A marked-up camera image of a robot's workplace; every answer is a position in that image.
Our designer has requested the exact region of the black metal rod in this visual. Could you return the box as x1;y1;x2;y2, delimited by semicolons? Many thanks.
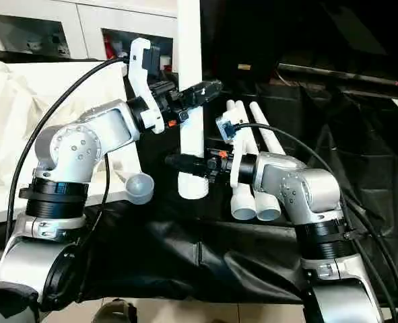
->
277;61;398;92

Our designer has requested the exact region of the white plastic table top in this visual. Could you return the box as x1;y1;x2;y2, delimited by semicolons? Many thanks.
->
0;57;156;225

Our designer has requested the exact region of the black left robot foot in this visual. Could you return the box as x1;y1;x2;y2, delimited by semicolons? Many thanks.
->
95;297;138;323

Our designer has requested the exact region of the white glass-door cabinet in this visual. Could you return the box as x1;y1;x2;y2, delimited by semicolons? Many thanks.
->
0;0;181;73

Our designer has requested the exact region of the white plastic table leg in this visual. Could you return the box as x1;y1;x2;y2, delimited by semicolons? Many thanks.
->
248;102;289;157
225;100;257;222
176;0;209;200
234;100;283;222

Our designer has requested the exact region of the black left wrist camera cable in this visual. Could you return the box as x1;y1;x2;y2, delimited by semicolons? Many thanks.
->
5;57;132;246

